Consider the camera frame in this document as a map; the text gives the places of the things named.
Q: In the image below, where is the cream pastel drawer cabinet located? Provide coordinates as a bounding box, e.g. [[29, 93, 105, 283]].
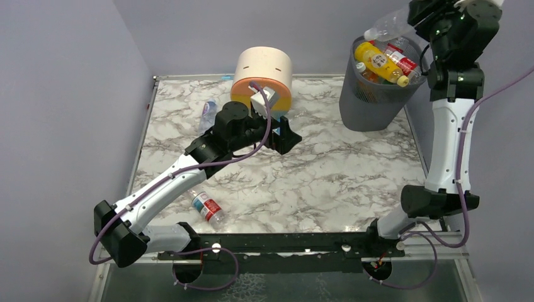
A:
[[230, 47, 293, 118]]

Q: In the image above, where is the orange drink bottle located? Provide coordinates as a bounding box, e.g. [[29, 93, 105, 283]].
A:
[[356, 62, 379, 84]]

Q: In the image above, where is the yellow juice bottle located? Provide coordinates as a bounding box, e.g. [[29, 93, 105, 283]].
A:
[[354, 42, 410, 87]]

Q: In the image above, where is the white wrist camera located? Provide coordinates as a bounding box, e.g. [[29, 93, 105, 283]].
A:
[[250, 87, 280, 118], [455, 0, 506, 9]]

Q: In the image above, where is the grey mesh waste bin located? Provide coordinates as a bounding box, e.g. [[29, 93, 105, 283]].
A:
[[339, 36, 426, 131]]

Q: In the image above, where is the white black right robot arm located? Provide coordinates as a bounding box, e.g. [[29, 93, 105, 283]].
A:
[[364, 1, 503, 240]]

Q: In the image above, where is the clear bottle purple label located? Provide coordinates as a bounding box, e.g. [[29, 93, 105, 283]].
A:
[[198, 99, 219, 135]]

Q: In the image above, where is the red cap bottle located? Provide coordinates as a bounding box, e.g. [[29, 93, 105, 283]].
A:
[[384, 43, 422, 83], [191, 191, 226, 230], [371, 36, 410, 53]]

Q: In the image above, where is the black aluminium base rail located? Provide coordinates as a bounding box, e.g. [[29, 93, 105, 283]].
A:
[[98, 225, 470, 276]]

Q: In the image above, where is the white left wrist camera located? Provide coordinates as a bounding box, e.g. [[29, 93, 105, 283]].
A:
[[250, 87, 280, 118]]

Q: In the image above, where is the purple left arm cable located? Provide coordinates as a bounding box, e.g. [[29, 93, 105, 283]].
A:
[[88, 81, 273, 292]]

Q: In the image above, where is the clear bottle white blue cap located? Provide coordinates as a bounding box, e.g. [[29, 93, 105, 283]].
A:
[[363, 6, 414, 42]]

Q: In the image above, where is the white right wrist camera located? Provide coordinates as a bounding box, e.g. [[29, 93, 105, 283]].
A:
[[455, 0, 506, 9]]

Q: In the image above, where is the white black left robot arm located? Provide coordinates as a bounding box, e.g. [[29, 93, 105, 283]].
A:
[[93, 101, 302, 268]]

